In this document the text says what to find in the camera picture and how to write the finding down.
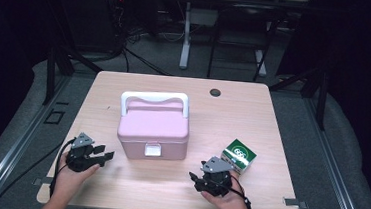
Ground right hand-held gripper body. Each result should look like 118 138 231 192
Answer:
198 155 237 199

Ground person's right hand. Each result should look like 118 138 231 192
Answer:
199 167 252 209

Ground white desk leg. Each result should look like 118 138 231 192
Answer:
178 1 195 71
253 21 271 78

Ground person's left hand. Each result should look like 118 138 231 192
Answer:
53 151 102 199

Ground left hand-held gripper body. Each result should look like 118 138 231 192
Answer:
64 130 105 175

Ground hand-held gripper cable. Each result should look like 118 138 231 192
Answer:
226 174 256 209
0 132 77 209

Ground black floor cables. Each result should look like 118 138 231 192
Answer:
102 0 182 78

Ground metal floor rail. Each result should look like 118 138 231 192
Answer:
0 69 73 209
299 97 371 209

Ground left hand-held gripper cable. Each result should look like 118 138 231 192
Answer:
0 132 77 209

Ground pink storage box white handle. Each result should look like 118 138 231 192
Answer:
114 87 193 164

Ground right hand-held gripper cable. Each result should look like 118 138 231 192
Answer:
226 174 256 209

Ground black chair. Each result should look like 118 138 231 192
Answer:
206 0 283 85

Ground black metal stand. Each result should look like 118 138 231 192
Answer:
41 44 106 111
265 62 331 132

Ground green and white carton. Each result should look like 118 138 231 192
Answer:
218 136 259 177

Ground black equipment rack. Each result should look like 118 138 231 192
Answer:
53 0 130 56

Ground dark table cable hole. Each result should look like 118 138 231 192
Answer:
208 87 223 98

